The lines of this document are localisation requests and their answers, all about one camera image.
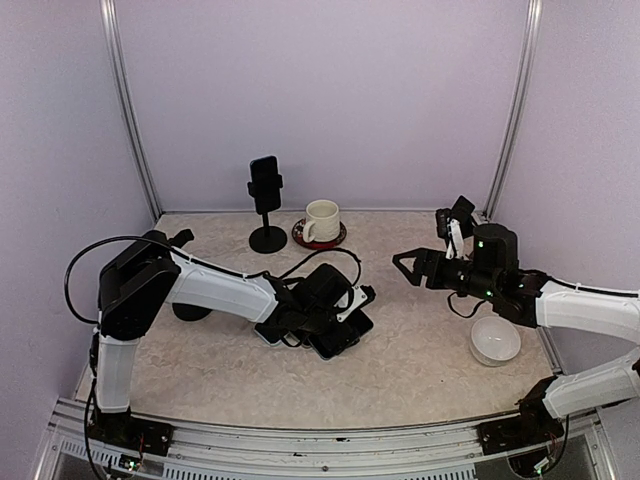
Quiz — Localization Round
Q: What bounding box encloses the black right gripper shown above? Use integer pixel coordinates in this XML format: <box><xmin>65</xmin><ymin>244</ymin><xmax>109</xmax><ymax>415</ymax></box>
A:
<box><xmin>393</xmin><ymin>247</ymin><xmax>500</xmax><ymax>301</ymax></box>

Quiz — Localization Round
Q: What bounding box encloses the black phone crossing stack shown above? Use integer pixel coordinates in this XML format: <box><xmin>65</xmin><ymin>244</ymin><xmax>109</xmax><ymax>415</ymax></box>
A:
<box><xmin>307</xmin><ymin>310</ymin><xmax>374</xmax><ymax>360</ymax></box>

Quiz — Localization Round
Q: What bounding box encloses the tall black clamp phone stand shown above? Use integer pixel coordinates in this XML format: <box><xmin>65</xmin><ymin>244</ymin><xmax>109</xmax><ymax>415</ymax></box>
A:
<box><xmin>246</xmin><ymin>172</ymin><xmax>289</xmax><ymax>254</ymax></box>

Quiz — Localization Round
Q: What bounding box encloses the black folding phone stand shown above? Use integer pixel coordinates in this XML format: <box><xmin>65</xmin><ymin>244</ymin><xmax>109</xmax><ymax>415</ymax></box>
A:
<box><xmin>450</xmin><ymin>195</ymin><xmax>478</xmax><ymax>239</ymax></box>

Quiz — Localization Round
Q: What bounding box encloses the short black phone stand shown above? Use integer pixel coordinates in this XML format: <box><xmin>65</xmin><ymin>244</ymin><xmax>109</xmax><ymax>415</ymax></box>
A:
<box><xmin>169</xmin><ymin>228</ymin><xmax>214</xmax><ymax>323</ymax></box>

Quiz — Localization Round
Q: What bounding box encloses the black phone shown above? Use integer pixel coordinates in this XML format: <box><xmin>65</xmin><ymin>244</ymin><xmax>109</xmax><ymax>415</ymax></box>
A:
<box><xmin>247</xmin><ymin>156</ymin><xmax>283</xmax><ymax>215</ymax></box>

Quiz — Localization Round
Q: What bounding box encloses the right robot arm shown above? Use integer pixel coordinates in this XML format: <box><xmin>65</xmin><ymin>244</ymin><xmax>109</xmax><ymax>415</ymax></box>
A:
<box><xmin>392</xmin><ymin>223</ymin><xmax>639</xmax><ymax>455</ymax></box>

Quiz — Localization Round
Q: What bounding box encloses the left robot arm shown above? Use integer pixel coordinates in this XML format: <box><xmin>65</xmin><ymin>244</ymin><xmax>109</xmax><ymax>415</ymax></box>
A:
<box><xmin>88</xmin><ymin>229</ymin><xmax>369</xmax><ymax>448</ymax></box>

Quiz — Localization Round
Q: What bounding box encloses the light blue bottom phone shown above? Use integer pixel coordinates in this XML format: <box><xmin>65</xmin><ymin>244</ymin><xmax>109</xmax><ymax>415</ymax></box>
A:
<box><xmin>254</xmin><ymin>323</ymin><xmax>288</xmax><ymax>345</ymax></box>

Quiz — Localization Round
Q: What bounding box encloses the red round coaster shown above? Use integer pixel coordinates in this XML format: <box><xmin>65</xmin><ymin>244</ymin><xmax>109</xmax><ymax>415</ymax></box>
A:
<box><xmin>291</xmin><ymin>218</ymin><xmax>347</xmax><ymax>250</ymax></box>

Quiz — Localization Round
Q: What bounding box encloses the white ceramic mug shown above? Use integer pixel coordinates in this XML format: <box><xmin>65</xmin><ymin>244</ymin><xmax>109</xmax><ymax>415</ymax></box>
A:
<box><xmin>302</xmin><ymin>199</ymin><xmax>340</xmax><ymax>243</ymax></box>

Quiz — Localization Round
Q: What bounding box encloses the white bowl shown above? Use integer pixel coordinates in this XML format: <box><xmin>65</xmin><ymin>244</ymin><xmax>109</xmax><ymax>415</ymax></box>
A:
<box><xmin>469</xmin><ymin>316</ymin><xmax>522</xmax><ymax>367</ymax></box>

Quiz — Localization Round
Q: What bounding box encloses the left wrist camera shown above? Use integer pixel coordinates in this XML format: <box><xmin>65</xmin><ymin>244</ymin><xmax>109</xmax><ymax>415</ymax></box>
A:
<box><xmin>334</xmin><ymin>285</ymin><xmax>376</xmax><ymax>322</ymax></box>

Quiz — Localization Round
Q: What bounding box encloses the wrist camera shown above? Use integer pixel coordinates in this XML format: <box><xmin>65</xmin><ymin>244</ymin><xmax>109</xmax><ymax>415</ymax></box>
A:
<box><xmin>435</xmin><ymin>208</ymin><xmax>466</xmax><ymax>260</ymax></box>
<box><xmin>334</xmin><ymin>285</ymin><xmax>376</xmax><ymax>322</ymax></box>

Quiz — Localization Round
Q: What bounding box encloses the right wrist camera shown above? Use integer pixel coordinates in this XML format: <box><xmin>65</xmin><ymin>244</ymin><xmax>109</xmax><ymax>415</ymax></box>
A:
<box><xmin>435</xmin><ymin>208</ymin><xmax>466</xmax><ymax>260</ymax></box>

